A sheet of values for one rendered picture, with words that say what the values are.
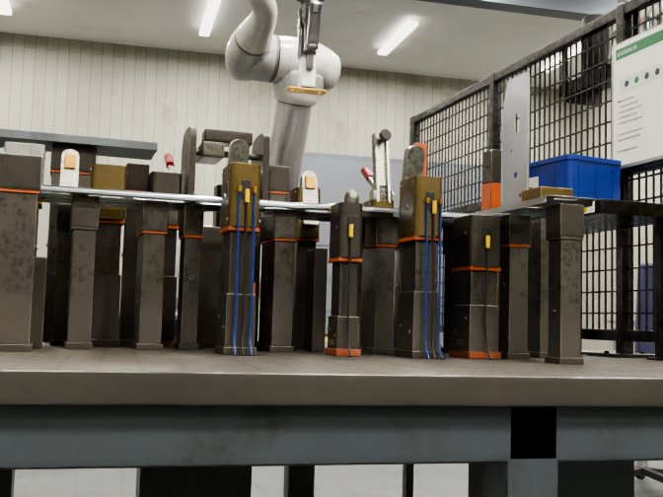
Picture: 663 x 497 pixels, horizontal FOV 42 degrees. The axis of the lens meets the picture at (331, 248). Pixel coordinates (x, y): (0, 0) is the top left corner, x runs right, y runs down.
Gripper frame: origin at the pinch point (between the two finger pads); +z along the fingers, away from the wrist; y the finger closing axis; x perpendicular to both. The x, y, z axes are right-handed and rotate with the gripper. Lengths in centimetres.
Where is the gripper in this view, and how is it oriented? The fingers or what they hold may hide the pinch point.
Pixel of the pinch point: (307, 72)
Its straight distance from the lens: 187.3
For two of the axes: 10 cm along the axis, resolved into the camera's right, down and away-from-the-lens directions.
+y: 2.7, -0.7, -9.6
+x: 9.6, 0.5, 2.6
